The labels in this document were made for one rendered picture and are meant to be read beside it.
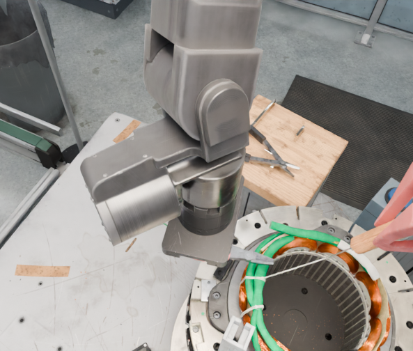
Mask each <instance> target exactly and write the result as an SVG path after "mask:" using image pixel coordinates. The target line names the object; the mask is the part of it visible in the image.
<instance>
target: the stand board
mask: <svg viewBox="0 0 413 351"><path fill-rule="evenodd" d="M270 102H271V100H268V99H267V98H265V97H263V96H262V95H257V96H256V97H255V98H254V100H253V103H252V106H251V110H250V112H249V117H250V125H251V124H252V123H253V122H254V121H255V120H256V119H257V117H258V116H259V115H260V114H261V113H262V112H263V111H264V109H265V108H266V107H267V106H268V105H269V103H270ZM303 125H304V126H305V128H304V131H303V133H302V135H301V136H300V137H299V138H298V140H297V141H296V142H294V141H293V140H294V138H295V135H296V133H297V132H298V131H299V129H300V128H301V127H302V126H303ZM255 128H256V129H257V130H258V131H259V132H260V133H262V134H263V135H264V136H265V137H266V139H267V141H268V142H269V143H270V145H271V146H272V147H273V149H275V151H276V152H277V153H278V154H279V156H280V157H281V158H282V160H284V161H287V162H289V163H291V164H294V165H295V166H298V167H300V169H295V168H293V167H290V166H287V169H288V170H289V171H290V172H291V173H292V174H293V175H295V176H294V177H292V176H291V175H289V174H288V173H286V172H285V171H284V170H282V169H281V168H280V167H279V166H277V167H276V168H275V170H273V172H272V173H271V174H270V173H269V170H270V167H271V165H267V164H260V163H256V162H249V163H248V162H244V166H243V170H242V175H243V176H244V186H245V187H247V188H248V189H250V190H251V191H253V192H255V193H257V194H258V195H260V196H262V197H263V198H265V199H266V200H268V201H269V202H271V203H273V204H275V205H276V206H286V205H296V211H297V207H298V206H304V207H306V206H307V205H308V204H309V202H310V200H311V199H312V198H313V196H314V194H315V193H316V192H317V190H318V189H319V187H320V186H321V184H322V183H323V181H324V180H325V178H326V177H327V175H328V174H329V172H330V171H331V169H332V168H333V166H334V165H335V163H336V162H337V160H338V159H339V157H340V156H341V154H342V153H343V151H344V150H345V148H346V146H347V144H348V141H346V140H345V139H342V138H341V137H339V136H336V135H335V134H333V133H331V132H329V131H327V130H325V129H323V128H322V127H320V126H318V125H316V124H314V123H312V122H311V121H309V120H307V119H305V118H302V117H301V116H299V115H297V114H295V113H293V112H291V111H289V110H287V109H286V108H284V107H282V106H280V105H278V104H276V103H275V105H274V106H273V107H272V108H271V109H270V110H269V111H268V113H267V114H266V115H265V116H264V117H263V119H262V120H261V121H260V122H259V124H257V126H255ZM264 149H267V148H266V147H265V146H264V145H262V144H261V143H259V142H258V141H257V140H256V139H255V138H254V137H253V136H252V135H250V134H249V146H247V147H246V153H249V154H251V156H254V157H262V158H265V159H273V160H275V159H274V158H273V156H272V155H271V154H270V153H269V152H267V151H265V150H264ZM297 216H298V215H297Z"/></svg>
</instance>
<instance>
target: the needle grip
mask: <svg viewBox="0 0 413 351"><path fill-rule="evenodd" d="M392 221H393V220H392ZM392 221H390V222H387V223H385V224H382V225H381V226H378V227H376V228H373V229H371V230H369V231H366V232H365V233H362V234H360V235H357V236H355V237H353V238H352V239H351V243H350V246H351V248H352V249H353V250H354V252H355V253H356V254H364V253H366V252H368V251H372V250H374V249H377V248H379V247H377V246H375V245H373V240H374V239H375V238H376V237H377V236H378V235H379V234H380V233H381V232H382V231H383V230H384V229H385V228H386V227H387V226H388V225H389V224H390V223H391V222H392Z"/></svg>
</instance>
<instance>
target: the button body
mask: <svg viewBox="0 0 413 351"><path fill-rule="evenodd" d="M399 184H400V183H399V182H398V181H396V180H394V179H393V178H390V179H389V180H388V182H387V183H386V184H385V185H384V186H383V187H382V188H381V190H380V191H379V192H378V193H377V194H376V195H375V196H374V197H373V198H372V199H371V201H370V202H369V204H368V205H367V206H366V207H365V208H364V210H363V211H362V213H361V214H360V215H359V216H358V218H357V219H356V221H355V222H354V223H353V225H351V227H350V230H349V231H348V232H349V233H350V231H351V230H352V228H353V226H354V225H355V224H356V225H358V226H360V227H361V228H363V229H364V230H365V231H369V230H371V229H373V228H376V226H374V223H375V221H376V220H377V218H378V217H379V216H380V214H381V213H382V211H383V210H384V209H385V207H386V206H387V202H386V201H385V198H384V195H385V193H386V191H387V190H388V189H390V188H392V187H398V186H399Z"/></svg>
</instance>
